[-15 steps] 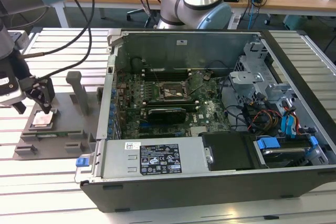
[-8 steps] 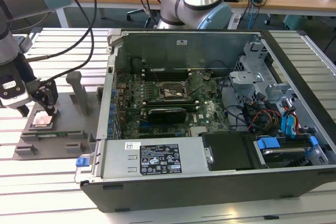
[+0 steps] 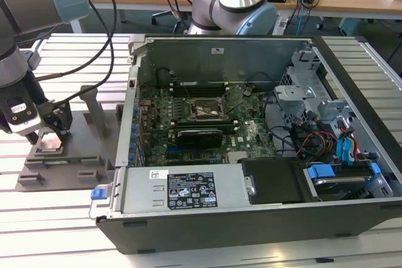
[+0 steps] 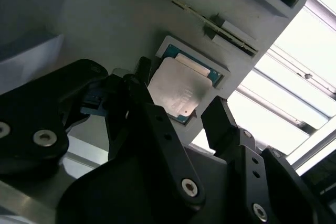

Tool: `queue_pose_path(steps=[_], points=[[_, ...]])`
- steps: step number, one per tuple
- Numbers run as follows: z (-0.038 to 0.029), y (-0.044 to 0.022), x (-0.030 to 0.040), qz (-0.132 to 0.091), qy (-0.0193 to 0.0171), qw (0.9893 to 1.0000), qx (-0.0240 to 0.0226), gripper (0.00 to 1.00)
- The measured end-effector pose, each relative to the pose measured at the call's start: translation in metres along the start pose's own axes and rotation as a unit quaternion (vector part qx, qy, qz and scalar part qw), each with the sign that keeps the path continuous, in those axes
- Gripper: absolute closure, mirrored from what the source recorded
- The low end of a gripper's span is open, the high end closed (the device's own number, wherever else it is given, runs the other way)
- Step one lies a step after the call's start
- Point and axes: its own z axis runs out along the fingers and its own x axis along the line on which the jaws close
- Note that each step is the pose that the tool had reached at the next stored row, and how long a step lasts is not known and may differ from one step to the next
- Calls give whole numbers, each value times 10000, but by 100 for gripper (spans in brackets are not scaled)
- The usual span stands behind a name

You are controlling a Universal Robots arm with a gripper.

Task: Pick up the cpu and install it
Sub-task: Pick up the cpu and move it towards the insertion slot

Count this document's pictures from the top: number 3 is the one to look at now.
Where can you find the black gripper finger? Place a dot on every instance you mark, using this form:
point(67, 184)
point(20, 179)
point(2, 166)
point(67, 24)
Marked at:
point(33, 137)
point(59, 117)

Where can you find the silver CPU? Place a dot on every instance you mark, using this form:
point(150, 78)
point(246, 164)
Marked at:
point(50, 143)

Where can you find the CPU socket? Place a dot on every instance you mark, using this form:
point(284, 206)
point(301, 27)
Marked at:
point(204, 105)

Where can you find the grey-brown parts rack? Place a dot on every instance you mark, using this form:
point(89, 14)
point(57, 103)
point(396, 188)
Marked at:
point(84, 148)

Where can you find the blue plastic case latch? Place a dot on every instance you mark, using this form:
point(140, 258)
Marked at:
point(98, 194)

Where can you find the silver power supply unit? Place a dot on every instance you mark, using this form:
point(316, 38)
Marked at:
point(141, 189)

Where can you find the black graphics card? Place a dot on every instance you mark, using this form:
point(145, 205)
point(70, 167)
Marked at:
point(199, 138)

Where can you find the black RAM slot bank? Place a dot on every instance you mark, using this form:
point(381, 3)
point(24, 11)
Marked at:
point(229, 126)
point(201, 90)

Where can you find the black office chair base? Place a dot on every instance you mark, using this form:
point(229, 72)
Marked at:
point(163, 14)

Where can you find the silver chipset heatsink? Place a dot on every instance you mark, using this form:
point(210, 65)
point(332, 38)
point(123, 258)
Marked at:
point(237, 157)

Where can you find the coin cell battery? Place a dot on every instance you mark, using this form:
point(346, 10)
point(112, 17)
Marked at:
point(247, 92)

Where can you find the green motherboard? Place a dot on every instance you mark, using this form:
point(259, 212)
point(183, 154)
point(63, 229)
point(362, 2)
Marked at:
point(251, 130)

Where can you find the black open PC case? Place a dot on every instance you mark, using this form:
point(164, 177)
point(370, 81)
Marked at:
point(220, 230)

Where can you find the black plastic bay cover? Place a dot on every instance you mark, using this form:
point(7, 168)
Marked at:
point(273, 180)

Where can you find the white power strip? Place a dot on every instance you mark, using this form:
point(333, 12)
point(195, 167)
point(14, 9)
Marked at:
point(281, 26)

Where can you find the silver metal drive cage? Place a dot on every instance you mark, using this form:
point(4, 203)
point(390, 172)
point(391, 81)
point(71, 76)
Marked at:
point(306, 92)

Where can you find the hard disk in blue carrier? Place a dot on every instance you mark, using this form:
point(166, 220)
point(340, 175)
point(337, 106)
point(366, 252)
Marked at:
point(320, 172)

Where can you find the black chair caster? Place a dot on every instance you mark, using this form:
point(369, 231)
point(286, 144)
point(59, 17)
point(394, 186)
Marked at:
point(320, 26)

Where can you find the teal plastic box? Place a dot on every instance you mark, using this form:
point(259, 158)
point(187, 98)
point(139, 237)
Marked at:
point(351, 26)

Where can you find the blue plastic clip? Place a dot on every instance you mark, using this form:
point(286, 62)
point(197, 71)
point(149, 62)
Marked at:
point(376, 169)

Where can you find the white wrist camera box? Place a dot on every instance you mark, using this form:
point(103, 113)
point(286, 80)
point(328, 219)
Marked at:
point(25, 123)

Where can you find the silver metal bracket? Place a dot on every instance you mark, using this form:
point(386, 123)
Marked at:
point(250, 186)

